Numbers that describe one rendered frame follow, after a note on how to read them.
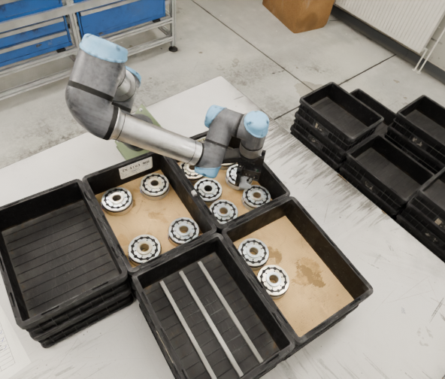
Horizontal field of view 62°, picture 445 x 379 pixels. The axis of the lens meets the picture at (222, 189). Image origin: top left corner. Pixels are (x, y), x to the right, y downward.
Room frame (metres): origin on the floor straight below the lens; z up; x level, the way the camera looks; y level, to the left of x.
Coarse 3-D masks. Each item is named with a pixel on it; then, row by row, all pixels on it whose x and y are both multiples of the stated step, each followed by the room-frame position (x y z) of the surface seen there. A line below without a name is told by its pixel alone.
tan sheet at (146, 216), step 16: (144, 176) 0.85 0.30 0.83; (144, 208) 0.71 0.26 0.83; (160, 208) 0.72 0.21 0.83; (176, 208) 0.73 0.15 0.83; (112, 224) 0.62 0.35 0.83; (128, 224) 0.63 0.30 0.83; (144, 224) 0.64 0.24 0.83; (160, 224) 0.65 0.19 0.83; (128, 240) 0.58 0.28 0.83; (160, 240) 0.59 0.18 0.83; (128, 256) 0.52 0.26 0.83
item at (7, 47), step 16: (0, 0) 2.04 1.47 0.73; (16, 0) 2.10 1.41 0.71; (32, 0) 2.18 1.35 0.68; (48, 0) 2.25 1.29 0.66; (0, 16) 2.02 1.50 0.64; (16, 16) 2.09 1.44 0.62; (64, 16) 2.30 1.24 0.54; (0, 32) 2.00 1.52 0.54; (16, 32) 2.05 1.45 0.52; (32, 32) 2.13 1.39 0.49; (48, 32) 2.20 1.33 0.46; (64, 32) 2.27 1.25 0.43; (0, 48) 1.97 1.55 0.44; (16, 48) 2.03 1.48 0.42; (32, 48) 2.11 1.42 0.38; (48, 48) 2.18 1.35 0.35; (0, 64) 1.95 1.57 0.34
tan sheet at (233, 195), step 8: (216, 176) 0.90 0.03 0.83; (224, 176) 0.91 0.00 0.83; (192, 184) 0.85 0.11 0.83; (224, 184) 0.87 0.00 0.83; (256, 184) 0.90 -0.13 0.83; (224, 192) 0.84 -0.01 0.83; (232, 192) 0.84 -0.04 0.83; (240, 192) 0.85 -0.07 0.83; (232, 200) 0.80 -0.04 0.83; (240, 200) 0.81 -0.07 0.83; (240, 208) 0.77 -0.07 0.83
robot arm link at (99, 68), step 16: (80, 48) 0.79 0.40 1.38; (96, 48) 0.78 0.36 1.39; (112, 48) 0.80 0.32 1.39; (80, 64) 0.75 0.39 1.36; (96, 64) 0.76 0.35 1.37; (112, 64) 0.78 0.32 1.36; (80, 80) 0.72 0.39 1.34; (96, 80) 0.73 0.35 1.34; (112, 80) 0.76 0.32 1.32; (128, 80) 0.99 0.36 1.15; (112, 96) 0.74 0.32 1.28; (128, 96) 1.01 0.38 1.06
